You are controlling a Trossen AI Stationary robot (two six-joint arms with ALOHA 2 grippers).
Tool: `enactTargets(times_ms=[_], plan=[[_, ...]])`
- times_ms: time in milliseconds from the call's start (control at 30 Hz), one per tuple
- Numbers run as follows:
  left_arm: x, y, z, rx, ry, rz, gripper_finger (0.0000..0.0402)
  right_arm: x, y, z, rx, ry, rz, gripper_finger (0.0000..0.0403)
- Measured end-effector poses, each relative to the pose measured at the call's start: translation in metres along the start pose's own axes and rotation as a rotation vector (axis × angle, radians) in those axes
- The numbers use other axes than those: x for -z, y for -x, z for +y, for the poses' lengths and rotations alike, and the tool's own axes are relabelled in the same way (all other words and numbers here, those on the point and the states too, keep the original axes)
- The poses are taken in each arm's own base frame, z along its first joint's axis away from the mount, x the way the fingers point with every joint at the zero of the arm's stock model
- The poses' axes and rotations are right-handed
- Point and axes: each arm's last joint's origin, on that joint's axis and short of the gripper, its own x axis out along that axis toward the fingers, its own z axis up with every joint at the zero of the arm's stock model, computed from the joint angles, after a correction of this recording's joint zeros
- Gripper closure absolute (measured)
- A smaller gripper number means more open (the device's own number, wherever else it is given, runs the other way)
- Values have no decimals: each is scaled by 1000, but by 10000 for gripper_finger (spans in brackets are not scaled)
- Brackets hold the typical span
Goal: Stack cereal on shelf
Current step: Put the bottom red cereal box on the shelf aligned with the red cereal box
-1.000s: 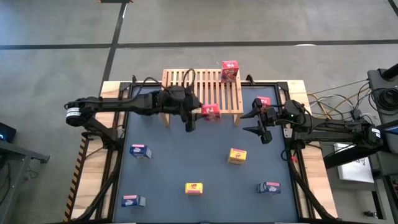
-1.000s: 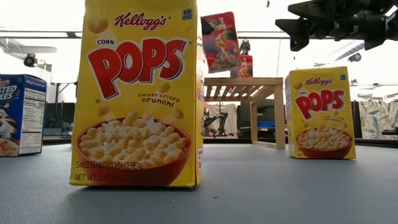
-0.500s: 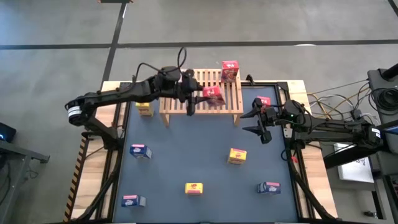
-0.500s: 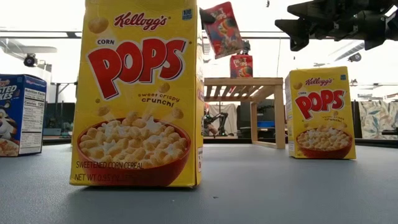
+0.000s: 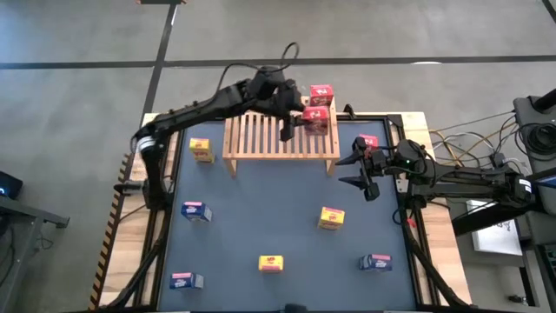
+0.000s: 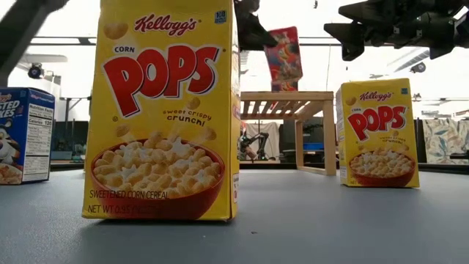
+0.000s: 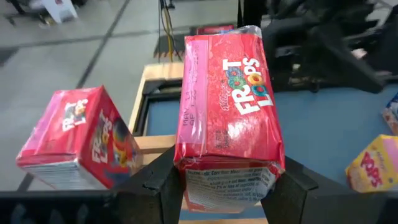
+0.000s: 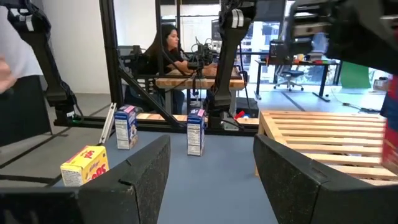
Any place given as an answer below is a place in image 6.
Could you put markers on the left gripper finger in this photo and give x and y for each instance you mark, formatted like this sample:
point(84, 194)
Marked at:
point(253, 34)

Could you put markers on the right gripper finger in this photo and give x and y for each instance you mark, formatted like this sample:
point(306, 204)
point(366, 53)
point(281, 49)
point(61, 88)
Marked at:
point(395, 8)
point(351, 34)

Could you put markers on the red Froot Loops cereal box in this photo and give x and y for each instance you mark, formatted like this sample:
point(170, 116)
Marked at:
point(284, 58)

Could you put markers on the yellow Corn Pops cereal box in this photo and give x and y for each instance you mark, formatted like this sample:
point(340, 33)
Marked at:
point(161, 110)
point(377, 128)

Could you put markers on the blue Frosted Flakes cereal box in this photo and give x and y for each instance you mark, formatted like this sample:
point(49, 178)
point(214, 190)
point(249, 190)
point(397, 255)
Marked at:
point(22, 139)

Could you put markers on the black background robot arm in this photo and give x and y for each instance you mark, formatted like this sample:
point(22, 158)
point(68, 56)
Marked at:
point(262, 141)

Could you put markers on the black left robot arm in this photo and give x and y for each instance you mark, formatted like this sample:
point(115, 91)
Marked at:
point(25, 25)

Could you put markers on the wooden slatted shelf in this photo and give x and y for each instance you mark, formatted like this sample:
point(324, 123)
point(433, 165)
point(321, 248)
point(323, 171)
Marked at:
point(286, 96)

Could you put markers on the white cloth curtain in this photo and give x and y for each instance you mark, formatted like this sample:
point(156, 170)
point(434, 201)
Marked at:
point(273, 128)

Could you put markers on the black cabinet with blue strip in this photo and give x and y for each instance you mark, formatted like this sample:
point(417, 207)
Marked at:
point(315, 132)

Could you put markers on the leaf patterned curtain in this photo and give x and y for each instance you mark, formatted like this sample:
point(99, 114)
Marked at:
point(443, 141)

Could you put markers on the blue grey table mat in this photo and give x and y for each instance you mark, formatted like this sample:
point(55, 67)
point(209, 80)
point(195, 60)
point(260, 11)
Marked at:
point(329, 227)

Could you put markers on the black ceiling camera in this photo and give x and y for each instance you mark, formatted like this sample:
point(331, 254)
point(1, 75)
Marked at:
point(35, 71)
point(417, 67)

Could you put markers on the black metal gantry frame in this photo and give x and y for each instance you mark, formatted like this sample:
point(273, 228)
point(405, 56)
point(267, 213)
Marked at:
point(75, 98)

